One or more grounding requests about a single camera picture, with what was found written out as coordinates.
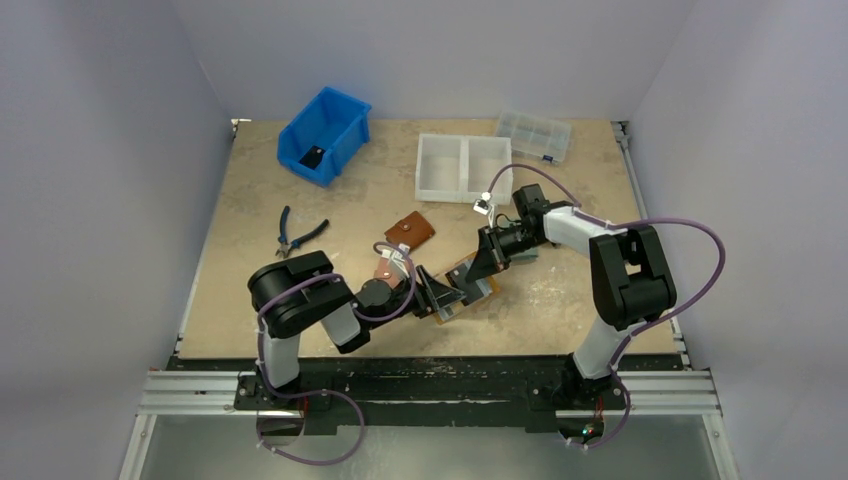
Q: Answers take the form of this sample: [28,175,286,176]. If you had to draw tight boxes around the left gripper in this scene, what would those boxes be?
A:
[367,264,465,330]

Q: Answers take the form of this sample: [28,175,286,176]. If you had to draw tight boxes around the orange card holder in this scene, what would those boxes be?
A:
[432,253,501,325]

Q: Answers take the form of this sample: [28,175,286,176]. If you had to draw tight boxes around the black card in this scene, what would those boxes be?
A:
[299,145,325,170]

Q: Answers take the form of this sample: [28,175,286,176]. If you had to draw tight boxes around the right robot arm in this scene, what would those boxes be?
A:
[464,184,677,407]

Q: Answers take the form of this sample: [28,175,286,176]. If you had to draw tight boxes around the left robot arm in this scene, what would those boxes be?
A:
[247,242,466,409]

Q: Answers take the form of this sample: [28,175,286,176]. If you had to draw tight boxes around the green card holder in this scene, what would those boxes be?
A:
[511,246,539,264]

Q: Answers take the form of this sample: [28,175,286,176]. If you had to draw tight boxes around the pink card holder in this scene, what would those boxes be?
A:
[373,257,407,288]

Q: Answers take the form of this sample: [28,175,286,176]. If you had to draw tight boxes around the brown leather card holder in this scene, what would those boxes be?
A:
[384,210,435,252]

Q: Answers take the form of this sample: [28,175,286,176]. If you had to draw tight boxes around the white two-compartment tray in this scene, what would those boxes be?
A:
[415,133,513,206]

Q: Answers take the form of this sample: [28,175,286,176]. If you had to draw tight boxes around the clear plastic organizer box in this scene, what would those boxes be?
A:
[495,110,572,165]

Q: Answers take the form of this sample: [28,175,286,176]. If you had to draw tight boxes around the blue plastic bin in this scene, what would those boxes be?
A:
[277,87,371,187]

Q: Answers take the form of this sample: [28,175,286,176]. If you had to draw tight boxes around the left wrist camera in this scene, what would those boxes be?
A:
[382,243,410,276]

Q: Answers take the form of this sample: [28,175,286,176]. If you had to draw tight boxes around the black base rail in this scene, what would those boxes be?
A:
[234,355,626,436]

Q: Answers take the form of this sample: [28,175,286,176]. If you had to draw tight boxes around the blue handled pliers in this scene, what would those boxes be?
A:
[274,205,331,260]

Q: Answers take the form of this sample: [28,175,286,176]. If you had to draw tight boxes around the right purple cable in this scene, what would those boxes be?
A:
[486,163,728,452]

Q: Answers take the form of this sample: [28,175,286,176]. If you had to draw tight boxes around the purple cable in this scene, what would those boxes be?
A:
[486,163,728,452]
[254,241,419,468]

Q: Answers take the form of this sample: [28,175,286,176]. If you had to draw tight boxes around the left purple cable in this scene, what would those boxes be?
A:
[254,241,419,468]

